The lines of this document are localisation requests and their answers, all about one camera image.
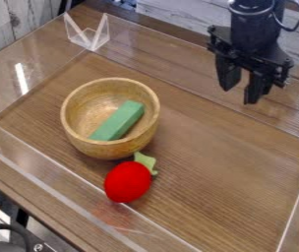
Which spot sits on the red plush strawberry toy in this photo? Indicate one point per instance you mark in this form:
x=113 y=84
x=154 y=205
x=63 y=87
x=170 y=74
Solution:
x=129 y=180

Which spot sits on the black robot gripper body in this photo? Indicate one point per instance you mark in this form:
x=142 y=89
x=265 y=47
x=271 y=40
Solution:
x=251 y=40

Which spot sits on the black metal frame bracket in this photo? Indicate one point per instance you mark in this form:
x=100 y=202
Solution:
x=21 y=220

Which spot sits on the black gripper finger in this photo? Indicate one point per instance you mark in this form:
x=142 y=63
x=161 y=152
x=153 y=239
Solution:
x=229 y=72
x=260 y=85

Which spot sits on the green rectangular block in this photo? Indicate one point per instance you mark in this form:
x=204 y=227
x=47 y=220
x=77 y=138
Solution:
x=120 y=122

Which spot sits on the clear acrylic tray enclosure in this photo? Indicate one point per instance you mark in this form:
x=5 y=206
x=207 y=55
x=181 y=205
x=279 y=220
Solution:
x=227 y=193

